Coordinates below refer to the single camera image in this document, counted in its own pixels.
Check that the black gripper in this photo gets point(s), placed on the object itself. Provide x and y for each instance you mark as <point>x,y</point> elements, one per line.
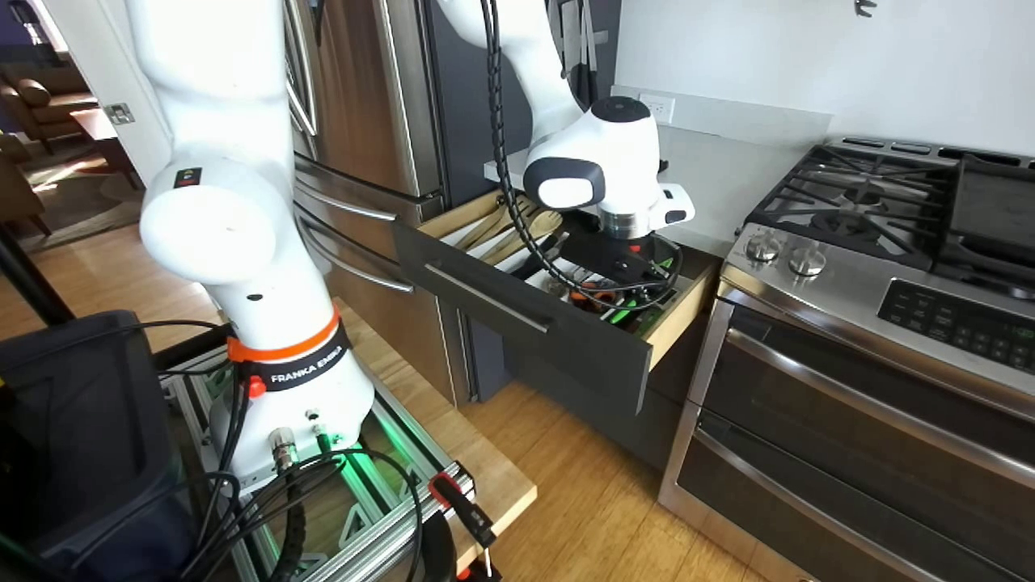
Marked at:
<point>621,269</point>

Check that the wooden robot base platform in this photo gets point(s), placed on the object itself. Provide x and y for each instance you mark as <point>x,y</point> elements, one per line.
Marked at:
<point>502,492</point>

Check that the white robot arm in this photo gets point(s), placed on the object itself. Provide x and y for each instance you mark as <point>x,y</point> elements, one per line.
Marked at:
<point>257,90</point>

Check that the white cutlery organizer tray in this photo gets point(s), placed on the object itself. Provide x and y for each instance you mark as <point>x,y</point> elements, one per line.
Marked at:
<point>547,269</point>

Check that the wooden spoon in drawer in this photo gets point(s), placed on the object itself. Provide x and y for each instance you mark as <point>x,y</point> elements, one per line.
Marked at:
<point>508,228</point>

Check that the grey kitchen drawer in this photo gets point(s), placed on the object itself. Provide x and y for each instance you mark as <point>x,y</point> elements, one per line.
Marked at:
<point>605,365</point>

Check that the stainless steel gas stove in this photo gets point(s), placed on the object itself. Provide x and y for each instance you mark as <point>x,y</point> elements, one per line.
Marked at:
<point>865,396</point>

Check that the stainless steel refrigerator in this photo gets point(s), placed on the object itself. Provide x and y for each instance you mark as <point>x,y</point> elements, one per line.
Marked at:
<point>369,159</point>

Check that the green handled utensil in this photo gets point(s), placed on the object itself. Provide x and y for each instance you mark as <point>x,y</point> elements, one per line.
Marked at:
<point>627,317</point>

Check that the orange handled scissors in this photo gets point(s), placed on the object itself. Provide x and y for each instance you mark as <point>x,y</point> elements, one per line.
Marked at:
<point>586,299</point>

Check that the aluminium extrusion frame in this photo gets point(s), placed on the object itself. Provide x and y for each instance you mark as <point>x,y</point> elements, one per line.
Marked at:
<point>330,513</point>

